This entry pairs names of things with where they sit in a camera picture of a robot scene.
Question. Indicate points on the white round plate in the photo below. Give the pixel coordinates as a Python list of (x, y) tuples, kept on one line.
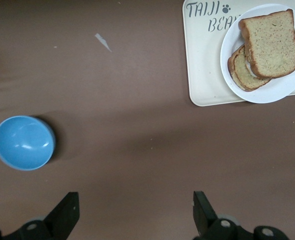
[(275, 90)]

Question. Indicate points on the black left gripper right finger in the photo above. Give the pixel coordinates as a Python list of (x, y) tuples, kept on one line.
[(207, 222)]

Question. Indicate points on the small toasted bread slice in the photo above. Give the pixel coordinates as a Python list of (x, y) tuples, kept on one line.
[(245, 77)]

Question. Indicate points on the fried egg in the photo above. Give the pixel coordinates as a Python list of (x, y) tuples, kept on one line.
[(250, 67)]

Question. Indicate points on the white tape scrap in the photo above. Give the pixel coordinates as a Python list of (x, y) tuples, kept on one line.
[(103, 42)]

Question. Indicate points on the beige bear print tray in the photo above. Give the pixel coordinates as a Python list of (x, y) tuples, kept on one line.
[(205, 62)]

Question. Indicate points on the blue bowl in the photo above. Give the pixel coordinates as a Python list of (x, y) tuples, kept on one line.
[(22, 142)]

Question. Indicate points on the large brown bread slice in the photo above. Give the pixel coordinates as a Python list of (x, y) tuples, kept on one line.
[(272, 42)]

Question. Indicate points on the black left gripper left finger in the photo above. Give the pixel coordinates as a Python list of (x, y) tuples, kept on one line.
[(60, 220)]

